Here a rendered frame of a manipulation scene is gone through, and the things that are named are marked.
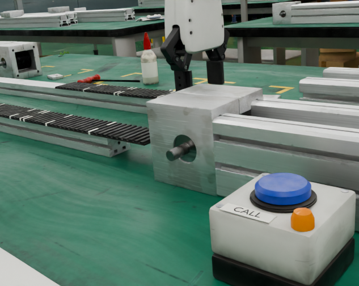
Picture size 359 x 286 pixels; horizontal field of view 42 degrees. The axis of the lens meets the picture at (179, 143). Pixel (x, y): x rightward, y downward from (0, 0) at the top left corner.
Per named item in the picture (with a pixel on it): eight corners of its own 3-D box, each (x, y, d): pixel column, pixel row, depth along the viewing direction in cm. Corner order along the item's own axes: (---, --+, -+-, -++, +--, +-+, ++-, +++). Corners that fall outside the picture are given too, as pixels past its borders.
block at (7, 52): (-11, 80, 137) (-18, 47, 134) (24, 72, 145) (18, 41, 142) (7, 82, 130) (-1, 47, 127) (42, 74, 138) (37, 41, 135)
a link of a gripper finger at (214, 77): (215, 42, 82) (217, 80, 84) (204, 45, 79) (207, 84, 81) (231, 42, 80) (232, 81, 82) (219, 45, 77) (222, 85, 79)
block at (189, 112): (139, 188, 54) (130, 106, 51) (205, 154, 62) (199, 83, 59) (203, 206, 48) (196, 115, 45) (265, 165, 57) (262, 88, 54)
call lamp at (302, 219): (286, 227, 30) (286, 211, 30) (297, 218, 31) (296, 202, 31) (308, 234, 29) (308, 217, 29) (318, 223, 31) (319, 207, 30)
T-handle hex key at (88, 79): (76, 87, 115) (75, 80, 114) (96, 80, 122) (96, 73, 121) (130, 88, 108) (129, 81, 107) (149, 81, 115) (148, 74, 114)
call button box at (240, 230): (211, 278, 36) (206, 204, 34) (274, 225, 43) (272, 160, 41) (309, 317, 31) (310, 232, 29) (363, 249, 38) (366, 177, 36)
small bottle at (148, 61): (162, 81, 112) (157, 31, 108) (151, 85, 109) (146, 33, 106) (150, 81, 114) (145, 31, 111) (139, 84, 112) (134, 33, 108)
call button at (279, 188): (245, 210, 34) (244, 185, 34) (272, 190, 37) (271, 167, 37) (295, 223, 32) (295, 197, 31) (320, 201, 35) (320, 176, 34)
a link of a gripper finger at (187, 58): (183, 29, 74) (189, 62, 77) (164, 37, 71) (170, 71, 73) (197, 28, 73) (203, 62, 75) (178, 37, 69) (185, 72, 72)
